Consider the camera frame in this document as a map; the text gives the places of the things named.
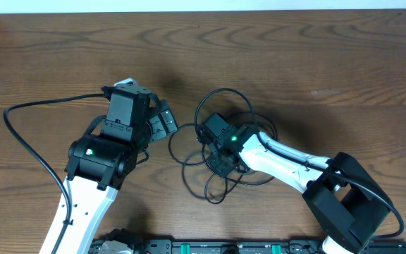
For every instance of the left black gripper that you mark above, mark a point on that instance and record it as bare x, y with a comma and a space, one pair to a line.
163, 127

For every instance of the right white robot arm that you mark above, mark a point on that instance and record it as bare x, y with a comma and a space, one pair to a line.
346, 201

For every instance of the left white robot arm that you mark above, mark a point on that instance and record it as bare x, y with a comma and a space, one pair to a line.
98, 164

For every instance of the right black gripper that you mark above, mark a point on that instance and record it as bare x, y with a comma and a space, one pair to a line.
213, 160

